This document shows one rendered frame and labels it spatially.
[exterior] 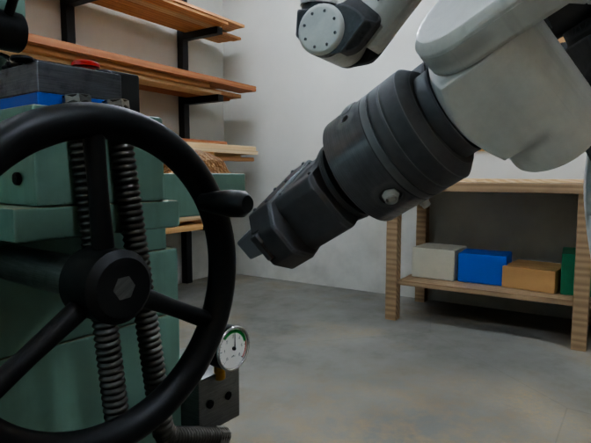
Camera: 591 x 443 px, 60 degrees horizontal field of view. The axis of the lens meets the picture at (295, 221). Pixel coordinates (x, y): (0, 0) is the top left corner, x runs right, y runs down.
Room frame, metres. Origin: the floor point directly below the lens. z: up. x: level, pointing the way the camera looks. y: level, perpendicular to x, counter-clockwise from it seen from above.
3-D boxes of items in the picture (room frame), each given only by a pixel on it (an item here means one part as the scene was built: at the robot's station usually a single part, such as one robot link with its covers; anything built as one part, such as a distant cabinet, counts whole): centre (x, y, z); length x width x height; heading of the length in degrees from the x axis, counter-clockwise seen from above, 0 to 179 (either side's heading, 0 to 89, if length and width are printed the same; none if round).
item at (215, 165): (0.80, 0.17, 0.92); 0.14 x 0.09 x 0.04; 53
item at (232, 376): (0.74, 0.15, 0.58); 0.12 x 0.08 x 0.08; 53
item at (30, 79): (0.55, 0.23, 0.99); 0.13 x 0.11 x 0.06; 143
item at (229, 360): (0.70, 0.10, 0.65); 0.06 x 0.04 x 0.08; 143
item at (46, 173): (0.54, 0.24, 0.91); 0.15 x 0.14 x 0.09; 143
